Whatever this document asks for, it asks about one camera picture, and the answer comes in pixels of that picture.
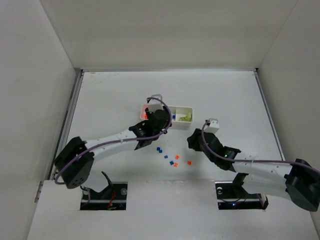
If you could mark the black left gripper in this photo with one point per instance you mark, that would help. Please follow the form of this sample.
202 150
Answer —
155 117

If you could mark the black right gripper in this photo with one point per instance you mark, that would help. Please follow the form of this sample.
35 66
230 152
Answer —
196 139

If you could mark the green 2x2 lego brick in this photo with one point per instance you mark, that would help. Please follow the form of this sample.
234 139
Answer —
183 119

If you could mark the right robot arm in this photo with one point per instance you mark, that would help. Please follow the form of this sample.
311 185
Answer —
296 181

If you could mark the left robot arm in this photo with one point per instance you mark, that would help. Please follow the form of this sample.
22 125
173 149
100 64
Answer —
74 163

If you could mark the white three-compartment tray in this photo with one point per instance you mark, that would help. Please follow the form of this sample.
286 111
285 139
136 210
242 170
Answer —
180 111

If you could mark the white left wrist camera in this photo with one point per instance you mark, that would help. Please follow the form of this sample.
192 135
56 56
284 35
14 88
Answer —
155 103

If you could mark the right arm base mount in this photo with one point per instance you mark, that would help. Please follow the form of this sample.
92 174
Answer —
232 196

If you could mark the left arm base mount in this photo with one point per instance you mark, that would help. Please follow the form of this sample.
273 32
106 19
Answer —
112 198

